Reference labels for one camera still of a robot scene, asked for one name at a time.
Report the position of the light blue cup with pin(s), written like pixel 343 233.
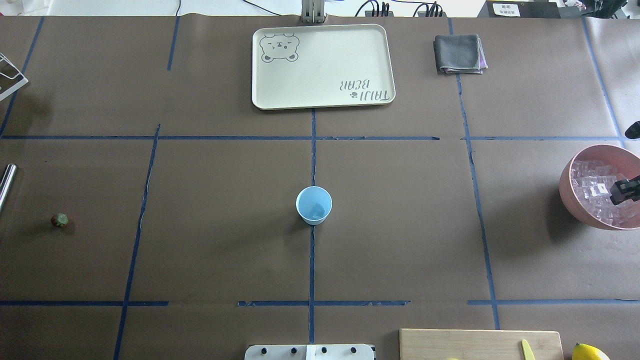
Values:
pixel 313 205

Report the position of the red strawberry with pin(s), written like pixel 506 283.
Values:
pixel 60 220

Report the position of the clear ice cubes in bowl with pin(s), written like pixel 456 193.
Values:
pixel 592 181

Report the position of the yellow-green plastic knife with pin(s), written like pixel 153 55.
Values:
pixel 527 351

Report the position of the yellow lemon upper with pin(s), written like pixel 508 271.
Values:
pixel 582 351

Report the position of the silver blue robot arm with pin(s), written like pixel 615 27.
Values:
pixel 633 133

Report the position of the black power strip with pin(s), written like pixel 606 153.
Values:
pixel 405 12

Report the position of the cream bear tray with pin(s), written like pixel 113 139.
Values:
pixel 320 66

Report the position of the grey folded cloth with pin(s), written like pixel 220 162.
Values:
pixel 459 53

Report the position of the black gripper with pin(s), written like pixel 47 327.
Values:
pixel 626 189

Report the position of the white wire cup rack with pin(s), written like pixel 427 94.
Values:
pixel 11 78

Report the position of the steel muddler with black tip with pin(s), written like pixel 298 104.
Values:
pixel 7 182

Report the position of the aluminium frame post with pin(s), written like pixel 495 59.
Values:
pixel 313 11

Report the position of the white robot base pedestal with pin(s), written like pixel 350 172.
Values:
pixel 348 351

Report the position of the pink bowl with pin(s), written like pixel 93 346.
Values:
pixel 616 156

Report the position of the wooden cutting board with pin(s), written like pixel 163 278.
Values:
pixel 476 344

